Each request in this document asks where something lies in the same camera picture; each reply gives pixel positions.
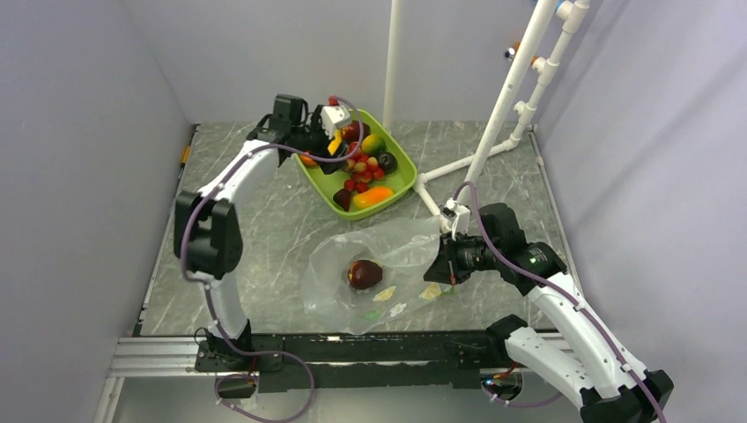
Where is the dark red apple front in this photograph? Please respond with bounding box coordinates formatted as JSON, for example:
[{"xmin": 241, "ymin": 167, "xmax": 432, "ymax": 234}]
[{"xmin": 347, "ymin": 259, "xmax": 383, "ymax": 290}]

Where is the green plastic tray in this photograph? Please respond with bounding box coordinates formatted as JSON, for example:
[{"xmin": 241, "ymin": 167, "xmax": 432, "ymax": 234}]
[{"xmin": 292, "ymin": 109, "xmax": 418, "ymax": 221}]

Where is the orange handled tool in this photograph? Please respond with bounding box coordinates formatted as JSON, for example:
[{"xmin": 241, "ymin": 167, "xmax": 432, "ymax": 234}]
[{"xmin": 180, "ymin": 145, "xmax": 191, "ymax": 169}]

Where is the white pvc pipe frame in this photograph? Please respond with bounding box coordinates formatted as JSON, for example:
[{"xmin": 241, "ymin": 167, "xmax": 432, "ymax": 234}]
[{"xmin": 413, "ymin": 0, "xmax": 590, "ymax": 218}]

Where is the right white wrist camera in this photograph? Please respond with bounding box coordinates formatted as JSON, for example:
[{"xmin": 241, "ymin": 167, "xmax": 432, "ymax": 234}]
[{"xmin": 440, "ymin": 197, "xmax": 471, "ymax": 238}]

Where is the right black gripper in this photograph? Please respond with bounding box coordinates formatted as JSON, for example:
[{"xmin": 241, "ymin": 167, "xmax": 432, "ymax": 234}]
[{"xmin": 424, "ymin": 229, "xmax": 501, "ymax": 285}]

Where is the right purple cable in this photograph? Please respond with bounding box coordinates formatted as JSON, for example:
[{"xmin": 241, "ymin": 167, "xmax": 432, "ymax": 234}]
[{"xmin": 452, "ymin": 181, "xmax": 668, "ymax": 423}]

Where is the dark purple mangosteen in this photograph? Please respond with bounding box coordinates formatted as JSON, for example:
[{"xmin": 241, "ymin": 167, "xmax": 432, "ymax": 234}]
[{"xmin": 377, "ymin": 152, "xmax": 398, "ymax": 174}]

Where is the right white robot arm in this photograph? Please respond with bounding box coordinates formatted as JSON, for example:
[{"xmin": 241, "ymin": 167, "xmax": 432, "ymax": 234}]
[{"xmin": 425, "ymin": 199, "xmax": 674, "ymax": 422}]

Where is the orange fake fruit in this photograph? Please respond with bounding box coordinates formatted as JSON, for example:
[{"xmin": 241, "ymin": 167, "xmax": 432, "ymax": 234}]
[{"xmin": 299, "ymin": 155, "xmax": 318, "ymax": 167}]

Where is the red grape bunch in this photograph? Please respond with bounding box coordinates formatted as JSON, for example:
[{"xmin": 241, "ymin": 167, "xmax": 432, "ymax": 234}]
[{"xmin": 343, "ymin": 148, "xmax": 385, "ymax": 193}]

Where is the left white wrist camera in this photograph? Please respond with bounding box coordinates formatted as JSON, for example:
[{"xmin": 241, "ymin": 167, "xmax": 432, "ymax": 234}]
[{"xmin": 320, "ymin": 106, "xmax": 352, "ymax": 138}]

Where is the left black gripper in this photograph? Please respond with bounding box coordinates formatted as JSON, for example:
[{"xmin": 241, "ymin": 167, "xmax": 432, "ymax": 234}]
[{"xmin": 293, "ymin": 107, "xmax": 350, "ymax": 174}]

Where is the small dark red fig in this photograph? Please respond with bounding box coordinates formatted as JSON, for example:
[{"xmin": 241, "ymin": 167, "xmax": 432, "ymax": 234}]
[{"xmin": 332, "ymin": 188, "xmax": 352, "ymax": 212}]

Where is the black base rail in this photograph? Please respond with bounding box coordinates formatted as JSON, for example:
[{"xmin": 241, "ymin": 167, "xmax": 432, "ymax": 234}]
[{"xmin": 195, "ymin": 330, "xmax": 514, "ymax": 393}]

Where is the orange yellow fake mango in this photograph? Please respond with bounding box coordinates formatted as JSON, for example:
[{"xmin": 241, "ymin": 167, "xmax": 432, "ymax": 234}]
[{"xmin": 352, "ymin": 186, "xmax": 394, "ymax": 210}]

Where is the purple cable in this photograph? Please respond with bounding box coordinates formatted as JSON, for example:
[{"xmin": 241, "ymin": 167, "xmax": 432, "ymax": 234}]
[
  {"xmin": 452, "ymin": 181, "xmax": 668, "ymax": 423},
  {"xmin": 177, "ymin": 95, "xmax": 366, "ymax": 423}
]

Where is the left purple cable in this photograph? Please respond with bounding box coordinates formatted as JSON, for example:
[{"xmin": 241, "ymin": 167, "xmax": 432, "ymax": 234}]
[{"xmin": 177, "ymin": 95, "xmax": 366, "ymax": 423}]

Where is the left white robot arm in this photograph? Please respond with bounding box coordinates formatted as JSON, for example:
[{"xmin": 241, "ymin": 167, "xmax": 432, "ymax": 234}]
[{"xmin": 174, "ymin": 94, "xmax": 362, "ymax": 370}]

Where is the orange hook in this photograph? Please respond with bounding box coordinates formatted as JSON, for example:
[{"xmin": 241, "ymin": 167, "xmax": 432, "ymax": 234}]
[{"xmin": 504, "ymin": 41, "xmax": 538, "ymax": 66}]

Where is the dark red apple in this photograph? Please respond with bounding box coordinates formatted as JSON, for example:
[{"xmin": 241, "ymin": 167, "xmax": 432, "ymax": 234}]
[
  {"xmin": 347, "ymin": 259, "xmax": 383, "ymax": 290},
  {"xmin": 341, "ymin": 121, "xmax": 371, "ymax": 143}
]

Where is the clear plastic bag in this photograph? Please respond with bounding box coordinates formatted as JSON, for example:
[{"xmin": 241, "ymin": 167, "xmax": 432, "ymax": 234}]
[{"xmin": 301, "ymin": 217, "xmax": 455, "ymax": 335}]

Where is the dark red apple back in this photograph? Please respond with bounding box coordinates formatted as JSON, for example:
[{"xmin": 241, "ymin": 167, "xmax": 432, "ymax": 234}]
[{"xmin": 341, "ymin": 121, "xmax": 371, "ymax": 143}]

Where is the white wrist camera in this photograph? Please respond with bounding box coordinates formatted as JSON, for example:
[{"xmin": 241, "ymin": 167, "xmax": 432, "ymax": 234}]
[
  {"xmin": 440, "ymin": 197, "xmax": 471, "ymax": 238},
  {"xmin": 320, "ymin": 106, "xmax": 352, "ymax": 138}
]

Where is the green yellow fake mango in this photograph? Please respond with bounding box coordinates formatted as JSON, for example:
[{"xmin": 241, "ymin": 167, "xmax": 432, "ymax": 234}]
[{"xmin": 360, "ymin": 134, "xmax": 386, "ymax": 156}]

